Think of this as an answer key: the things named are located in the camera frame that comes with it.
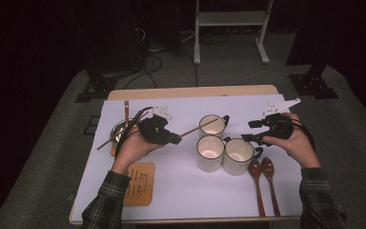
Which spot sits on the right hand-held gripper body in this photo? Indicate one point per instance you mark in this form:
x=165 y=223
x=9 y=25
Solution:
x=279 y=127

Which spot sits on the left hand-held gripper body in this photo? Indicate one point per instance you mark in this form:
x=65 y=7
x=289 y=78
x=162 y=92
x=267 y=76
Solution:
x=154 y=129

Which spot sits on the round wooden chopstick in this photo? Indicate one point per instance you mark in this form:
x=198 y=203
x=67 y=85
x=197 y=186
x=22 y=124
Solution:
x=197 y=128
x=108 y=142

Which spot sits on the steel bowl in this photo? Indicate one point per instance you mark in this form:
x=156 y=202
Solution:
x=117 y=130

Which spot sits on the cream ribbed mug black rim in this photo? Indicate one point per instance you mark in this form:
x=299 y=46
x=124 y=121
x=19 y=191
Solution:
x=212 y=127
x=238 y=154
x=210 y=151

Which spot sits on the square wooden coaster cutout pattern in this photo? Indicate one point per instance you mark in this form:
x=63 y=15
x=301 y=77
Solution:
x=112 y=151
x=144 y=191

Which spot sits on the person's right hand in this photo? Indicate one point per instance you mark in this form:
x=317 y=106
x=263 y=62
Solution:
x=298 y=143

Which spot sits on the person's left hand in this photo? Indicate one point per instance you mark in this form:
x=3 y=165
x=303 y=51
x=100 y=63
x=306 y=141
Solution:
x=133 y=151

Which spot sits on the white table mat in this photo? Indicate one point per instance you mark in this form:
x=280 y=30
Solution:
x=184 y=191

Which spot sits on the black stand base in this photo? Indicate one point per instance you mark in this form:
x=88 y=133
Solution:
x=313 y=86
x=97 y=86

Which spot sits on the white metal stand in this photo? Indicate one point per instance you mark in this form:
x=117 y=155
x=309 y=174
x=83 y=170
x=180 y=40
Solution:
x=232 y=18

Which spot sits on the black floor frame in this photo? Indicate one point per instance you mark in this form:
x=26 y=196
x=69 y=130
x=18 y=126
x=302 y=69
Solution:
x=91 y=126

